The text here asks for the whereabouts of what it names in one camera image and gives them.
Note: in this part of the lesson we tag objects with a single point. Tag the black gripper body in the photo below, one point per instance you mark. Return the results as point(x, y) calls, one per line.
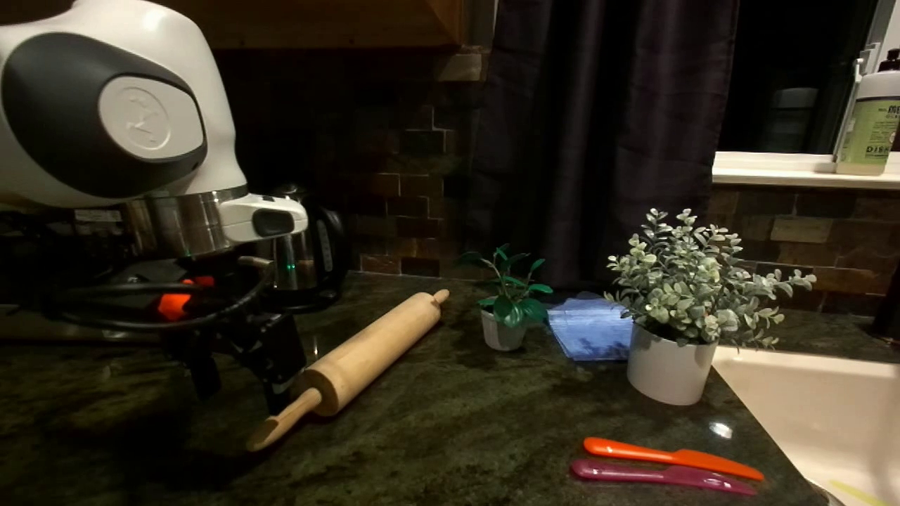
point(254, 332)

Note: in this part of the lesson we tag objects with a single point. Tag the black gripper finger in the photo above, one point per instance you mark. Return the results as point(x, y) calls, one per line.
point(204, 374)
point(284, 389)

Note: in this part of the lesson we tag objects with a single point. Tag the green label soap bottle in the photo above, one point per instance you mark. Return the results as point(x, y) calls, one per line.
point(866, 127)

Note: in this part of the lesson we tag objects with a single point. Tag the white sink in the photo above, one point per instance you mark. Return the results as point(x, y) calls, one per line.
point(824, 412)

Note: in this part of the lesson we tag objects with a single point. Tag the purple plastic knife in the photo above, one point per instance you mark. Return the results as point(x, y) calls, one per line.
point(648, 477)

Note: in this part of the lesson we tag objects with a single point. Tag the blue bowl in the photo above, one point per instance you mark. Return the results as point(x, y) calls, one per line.
point(590, 329)

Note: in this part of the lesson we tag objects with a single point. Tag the large plant in white pot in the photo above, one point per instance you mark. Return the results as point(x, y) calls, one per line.
point(670, 368)

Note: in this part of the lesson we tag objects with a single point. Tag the wooden rolling pin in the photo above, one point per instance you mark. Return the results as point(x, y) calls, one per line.
point(367, 354)

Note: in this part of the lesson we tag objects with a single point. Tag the small green potted plant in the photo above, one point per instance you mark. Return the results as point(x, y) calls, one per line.
point(510, 299)

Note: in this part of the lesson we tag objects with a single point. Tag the dark curtain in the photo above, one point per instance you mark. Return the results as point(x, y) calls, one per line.
point(609, 141)

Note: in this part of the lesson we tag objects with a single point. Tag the stainless steel electric kettle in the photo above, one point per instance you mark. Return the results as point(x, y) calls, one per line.
point(324, 254)

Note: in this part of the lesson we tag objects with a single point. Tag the orange plastic knife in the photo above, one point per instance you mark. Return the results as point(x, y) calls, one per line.
point(693, 460)

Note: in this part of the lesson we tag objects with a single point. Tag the wooden wall cabinet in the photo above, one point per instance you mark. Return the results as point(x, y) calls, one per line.
point(327, 20)

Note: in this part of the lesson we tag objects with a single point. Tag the white window sill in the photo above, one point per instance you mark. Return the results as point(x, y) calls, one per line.
point(776, 169)

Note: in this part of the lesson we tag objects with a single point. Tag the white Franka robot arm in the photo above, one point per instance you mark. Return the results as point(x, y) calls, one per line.
point(94, 56)

